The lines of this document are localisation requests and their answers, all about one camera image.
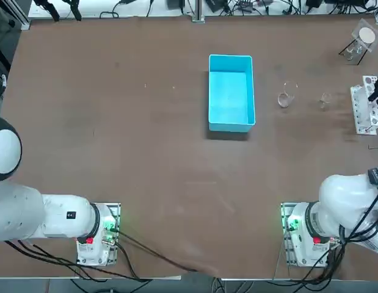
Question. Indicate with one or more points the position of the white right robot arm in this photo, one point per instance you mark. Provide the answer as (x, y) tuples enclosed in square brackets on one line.
[(341, 195)]

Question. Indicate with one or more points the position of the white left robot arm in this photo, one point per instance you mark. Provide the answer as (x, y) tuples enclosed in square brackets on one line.
[(54, 216)]

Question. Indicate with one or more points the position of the white test-tube rack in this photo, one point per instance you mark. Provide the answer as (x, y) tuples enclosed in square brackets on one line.
[(361, 103)]

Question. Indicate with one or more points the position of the small glass beaker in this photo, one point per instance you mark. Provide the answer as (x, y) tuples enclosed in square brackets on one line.
[(324, 102)]

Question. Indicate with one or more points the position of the large glass beaker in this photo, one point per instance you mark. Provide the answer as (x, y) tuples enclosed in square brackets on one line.
[(284, 100)]

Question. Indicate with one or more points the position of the blue plastic bin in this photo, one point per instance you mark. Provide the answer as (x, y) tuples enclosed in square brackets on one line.
[(228, 94)]

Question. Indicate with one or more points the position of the black electronics box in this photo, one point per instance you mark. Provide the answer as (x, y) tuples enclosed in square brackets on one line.
[(216, 5)]

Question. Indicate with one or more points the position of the black power adapter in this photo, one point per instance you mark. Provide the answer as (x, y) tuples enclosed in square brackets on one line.
[(176, 3)]

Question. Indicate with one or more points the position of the black stand leg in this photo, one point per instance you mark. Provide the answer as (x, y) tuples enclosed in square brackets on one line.
[(75, 10), (51, 10)]

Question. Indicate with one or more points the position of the aluminium frame post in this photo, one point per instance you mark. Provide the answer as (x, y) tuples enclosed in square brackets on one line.
[(198, 12)]

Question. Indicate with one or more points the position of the aluminium frame rail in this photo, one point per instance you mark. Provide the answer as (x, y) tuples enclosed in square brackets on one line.
[(19, 18)]

